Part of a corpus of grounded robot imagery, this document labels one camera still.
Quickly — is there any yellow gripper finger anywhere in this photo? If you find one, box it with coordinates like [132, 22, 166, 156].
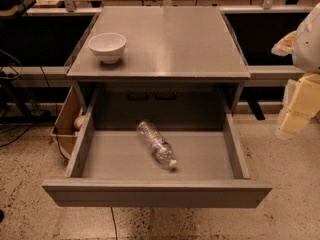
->
[271, 31, 296, 57]
[276, 73, 320, 140]

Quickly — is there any clear plastic water bottle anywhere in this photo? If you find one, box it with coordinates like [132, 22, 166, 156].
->
[137, 120, 177, 170]

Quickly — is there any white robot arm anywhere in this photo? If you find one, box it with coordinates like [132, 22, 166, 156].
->
[271, 4, 320, 139]

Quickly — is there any grey cabinet with counter top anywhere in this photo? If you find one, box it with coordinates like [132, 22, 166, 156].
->
[68, 7, 250, 131]

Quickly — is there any grey open top drawer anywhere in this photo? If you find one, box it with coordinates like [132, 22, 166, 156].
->
[42, 90, 271, 208]

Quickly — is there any right grey lab bench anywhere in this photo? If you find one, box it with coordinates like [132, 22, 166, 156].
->
[221, 6, 311, 120]

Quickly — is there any grey lab bench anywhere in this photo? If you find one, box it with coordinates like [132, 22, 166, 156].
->
[0, 10, 97, 123]
[221, 6, 311, 120]

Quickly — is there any white ceramic bowl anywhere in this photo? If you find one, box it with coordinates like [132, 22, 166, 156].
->
[88, 33, 127, 64]

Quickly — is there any pale round object in box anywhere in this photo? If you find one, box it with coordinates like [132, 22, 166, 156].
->
[73, 115, 85, 131]

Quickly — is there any brown cardboard box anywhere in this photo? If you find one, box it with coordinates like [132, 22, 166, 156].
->
[51, 87, 81, 159]

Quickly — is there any left grey lab bench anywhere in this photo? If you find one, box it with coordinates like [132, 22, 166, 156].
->
[0, 10, 97, 123]

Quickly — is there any right black drawer handle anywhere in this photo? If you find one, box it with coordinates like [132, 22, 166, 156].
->
[154, 91, 177, 101]

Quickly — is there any black drawer handle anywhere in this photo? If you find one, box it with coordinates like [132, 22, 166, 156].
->
[154, 91, 177, 101]
[127, 92, 149, 101]

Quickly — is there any left black drawer handle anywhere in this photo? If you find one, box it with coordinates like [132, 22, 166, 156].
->
[127, 92, 149, 101]

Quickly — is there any black floor cable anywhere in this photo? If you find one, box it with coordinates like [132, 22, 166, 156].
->
[110, 207, 119, 240]

